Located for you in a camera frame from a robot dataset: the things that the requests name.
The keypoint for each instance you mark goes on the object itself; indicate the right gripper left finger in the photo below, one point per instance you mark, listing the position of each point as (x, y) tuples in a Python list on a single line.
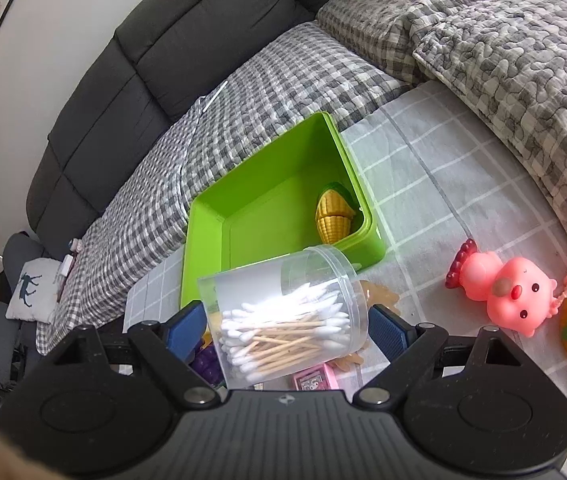
[(166, 351)]

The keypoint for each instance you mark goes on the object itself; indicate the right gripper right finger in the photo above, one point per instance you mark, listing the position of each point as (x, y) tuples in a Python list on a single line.
[(411, 350)]

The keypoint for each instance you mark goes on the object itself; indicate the purple toy grapes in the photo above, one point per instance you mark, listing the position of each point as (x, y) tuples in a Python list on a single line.
[(207, 365)]

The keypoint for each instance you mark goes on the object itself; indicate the clear cotton swab jar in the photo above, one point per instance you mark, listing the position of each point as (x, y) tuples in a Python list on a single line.
[(277, 317)]

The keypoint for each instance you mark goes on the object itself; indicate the pink rubber chick toy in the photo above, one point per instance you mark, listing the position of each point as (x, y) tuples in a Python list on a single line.
[(517, 294)]

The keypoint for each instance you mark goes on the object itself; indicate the tan octopus toy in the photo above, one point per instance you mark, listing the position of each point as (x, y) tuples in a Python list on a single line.
[(381, 295)]

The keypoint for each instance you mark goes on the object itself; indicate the pink card box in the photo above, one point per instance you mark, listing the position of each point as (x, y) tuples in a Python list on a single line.
[(319, 377)]

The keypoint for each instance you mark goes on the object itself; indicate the white printed pillow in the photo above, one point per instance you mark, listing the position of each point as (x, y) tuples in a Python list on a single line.
[(36, 294)]

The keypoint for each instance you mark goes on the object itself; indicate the yellow toy corn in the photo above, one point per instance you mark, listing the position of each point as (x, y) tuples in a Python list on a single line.
[(334, 213)]

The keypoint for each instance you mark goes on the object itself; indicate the white grid cloth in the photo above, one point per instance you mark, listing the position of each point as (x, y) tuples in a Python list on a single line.
[(435, 175)]

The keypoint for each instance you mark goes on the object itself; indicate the green plastic biscuit box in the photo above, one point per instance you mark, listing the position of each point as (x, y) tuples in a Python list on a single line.
[(265, 207)]

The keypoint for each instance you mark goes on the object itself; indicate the grey checkered quilt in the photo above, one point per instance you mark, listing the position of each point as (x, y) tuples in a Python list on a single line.
[(355, 56)]

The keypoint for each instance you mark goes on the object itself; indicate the grey patterned blanket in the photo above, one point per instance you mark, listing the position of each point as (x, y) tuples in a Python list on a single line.
[(507, 61)]

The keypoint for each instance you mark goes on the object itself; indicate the dark grey sofa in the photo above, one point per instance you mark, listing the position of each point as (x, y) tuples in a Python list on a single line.
[(163, 56)]

